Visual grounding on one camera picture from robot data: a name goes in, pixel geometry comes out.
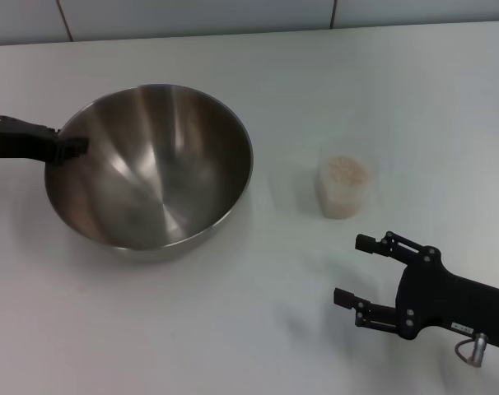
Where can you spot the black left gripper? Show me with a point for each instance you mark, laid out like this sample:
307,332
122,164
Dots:
10,142

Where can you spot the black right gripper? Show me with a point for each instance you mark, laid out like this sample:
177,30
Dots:
451,300

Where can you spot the clear plastic measuring cup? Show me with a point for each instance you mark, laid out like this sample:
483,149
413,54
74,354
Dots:
340,205

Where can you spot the white rice grains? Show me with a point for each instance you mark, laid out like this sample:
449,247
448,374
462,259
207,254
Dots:
346,168

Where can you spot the stainless steel mixing bowl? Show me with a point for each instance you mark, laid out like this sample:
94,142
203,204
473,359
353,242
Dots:
163,173

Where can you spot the white backdrop board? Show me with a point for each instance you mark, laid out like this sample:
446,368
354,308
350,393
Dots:
192,16
418,10
19,20

